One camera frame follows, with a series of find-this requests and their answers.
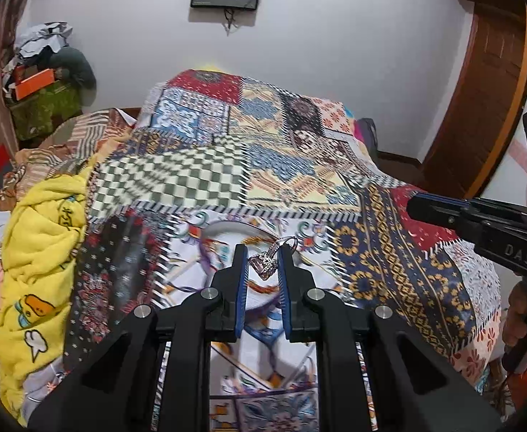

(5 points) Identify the pile of clothes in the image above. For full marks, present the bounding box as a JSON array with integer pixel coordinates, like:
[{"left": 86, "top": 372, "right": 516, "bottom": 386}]
[{"left": 1, "top": 22, "right": 96, "bottom": 91}]

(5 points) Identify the right hand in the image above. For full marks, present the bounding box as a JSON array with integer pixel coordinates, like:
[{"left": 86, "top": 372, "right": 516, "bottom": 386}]
[{"left": 502, "top": 281, "right": 527, "bottom": 347}]

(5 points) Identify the orange box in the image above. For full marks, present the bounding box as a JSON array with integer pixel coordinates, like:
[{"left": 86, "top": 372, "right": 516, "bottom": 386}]
[{"left": 15, "top": 68, "right": 55, "bottom": 100}]

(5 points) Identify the yellow duck towel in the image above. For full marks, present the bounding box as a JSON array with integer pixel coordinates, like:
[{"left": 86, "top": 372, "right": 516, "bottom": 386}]
[{"left": 0, "top": 167, "right": 92, "bottom": 426}]

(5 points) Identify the purple heart-shaped tin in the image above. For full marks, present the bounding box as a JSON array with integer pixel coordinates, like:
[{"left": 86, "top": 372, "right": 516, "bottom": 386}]
[{"left": 200, "top": 219, "right": 292, "bottom": 311}]

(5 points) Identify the striped brown blanket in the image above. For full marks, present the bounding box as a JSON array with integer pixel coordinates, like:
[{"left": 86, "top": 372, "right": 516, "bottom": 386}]
[{"left": 0, "top": 107, "right": 136, "bottom": 212}]

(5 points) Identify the colourful patchwork bedspread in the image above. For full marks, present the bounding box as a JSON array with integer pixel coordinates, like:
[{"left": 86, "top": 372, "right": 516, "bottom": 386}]
[{"left": 62, "top": 70, "right": 501, "bottom": 431}]

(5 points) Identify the dark transparent tin lid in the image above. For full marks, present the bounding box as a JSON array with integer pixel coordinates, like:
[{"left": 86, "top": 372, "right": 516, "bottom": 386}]
[{"left": 71, "top": 211, "right": 170, "bottom": 338}]

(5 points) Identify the wooden door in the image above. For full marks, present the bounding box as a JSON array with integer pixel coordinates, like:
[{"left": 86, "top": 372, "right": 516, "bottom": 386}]
[{"left": 420, "top": 4, "right": 527, "bottom": 198}]

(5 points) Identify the green patterned box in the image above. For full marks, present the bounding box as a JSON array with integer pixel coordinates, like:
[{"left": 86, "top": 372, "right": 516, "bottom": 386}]
[{"left": 8, "top": 81, "right": 82, "bottom": 140}]

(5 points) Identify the silver pendant charm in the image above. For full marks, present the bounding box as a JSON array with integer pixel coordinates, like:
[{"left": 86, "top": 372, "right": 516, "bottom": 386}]
[{"left": 248, "top": 236, "right": 298, "bottom": 281}]

